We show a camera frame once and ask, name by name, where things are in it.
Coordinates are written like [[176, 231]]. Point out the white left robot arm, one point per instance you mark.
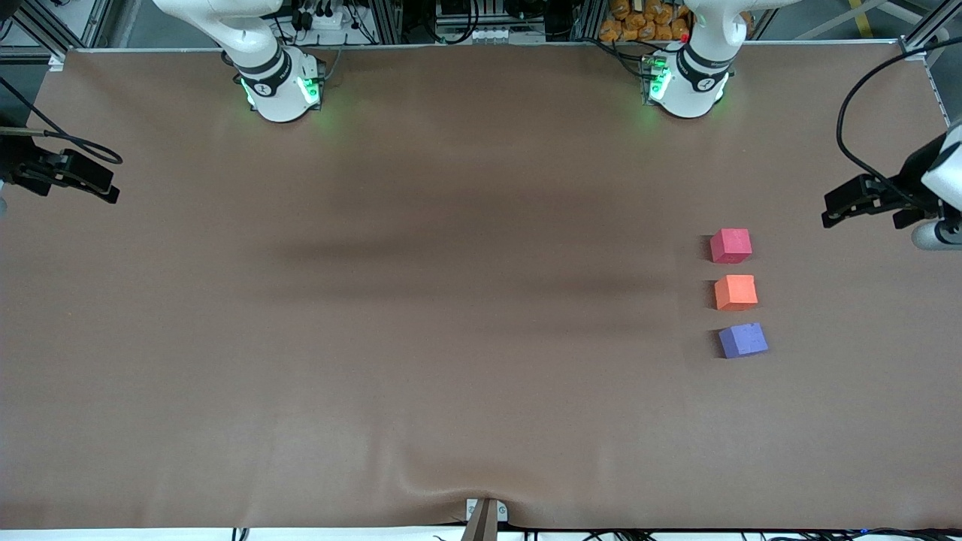
[[688, 83]]

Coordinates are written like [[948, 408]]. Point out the white terminal strip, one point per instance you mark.
[[492, 34]]

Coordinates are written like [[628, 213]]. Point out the aluminium frame post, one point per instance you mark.
[[586, 19], [388, 19]]

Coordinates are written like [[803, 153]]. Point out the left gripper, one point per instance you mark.
[[911, 183]]

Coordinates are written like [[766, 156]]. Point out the orange foam block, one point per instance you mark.
[[735, 293]]

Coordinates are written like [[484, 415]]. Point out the red foam block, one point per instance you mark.
[[730, 246]]

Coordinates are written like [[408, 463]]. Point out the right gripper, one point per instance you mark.
[[16, 163]]

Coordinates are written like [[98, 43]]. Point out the purple foam block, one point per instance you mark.
[[742, 340]]

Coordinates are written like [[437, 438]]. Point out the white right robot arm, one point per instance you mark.
[[278, 90]]

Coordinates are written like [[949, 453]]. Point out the white power strip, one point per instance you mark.
[[323, 19]]

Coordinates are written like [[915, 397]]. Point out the metal table clamp bracket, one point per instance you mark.
[[485, 518]]

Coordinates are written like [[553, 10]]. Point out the brown table mat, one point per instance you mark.
[[376, 413]]

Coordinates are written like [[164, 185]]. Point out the bag of orange items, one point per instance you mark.
[[646, 21]]

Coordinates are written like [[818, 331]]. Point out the diagonal aluminium profile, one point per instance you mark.
[[41, 26], [936, 22]]

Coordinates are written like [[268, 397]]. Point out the silver table corner bracket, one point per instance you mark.
[[56, 61], [914, 50]]

